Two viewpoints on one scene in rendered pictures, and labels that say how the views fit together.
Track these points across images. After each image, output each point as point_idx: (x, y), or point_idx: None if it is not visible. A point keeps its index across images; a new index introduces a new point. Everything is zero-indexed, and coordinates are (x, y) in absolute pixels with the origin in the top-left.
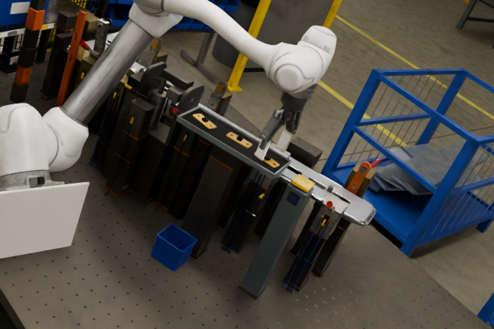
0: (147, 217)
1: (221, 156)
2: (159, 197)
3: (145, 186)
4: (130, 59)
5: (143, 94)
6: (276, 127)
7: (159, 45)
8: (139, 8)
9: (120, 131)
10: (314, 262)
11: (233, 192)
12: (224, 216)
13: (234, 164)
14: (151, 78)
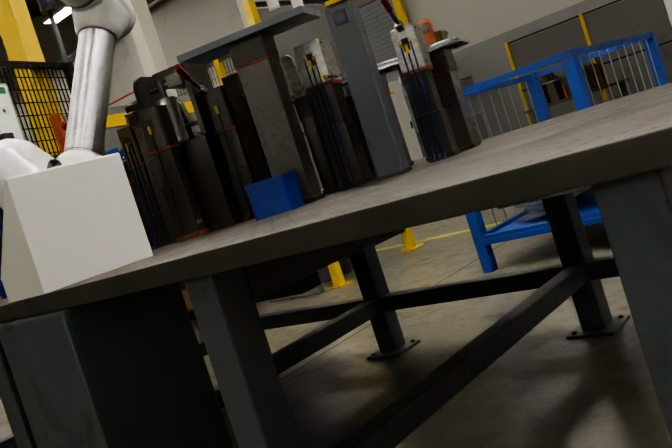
0: (240, 223)
1: (246, 55)
2: (244, 206)
3: (221, 205)
4: (102, 63)
5: None
6: None
7: None
8: (78, 12)
9: (157, 177)
10: (444, 113)
11: (313, 139)
12: (327, 176)
13: (263, 49)
14: (146, 92)
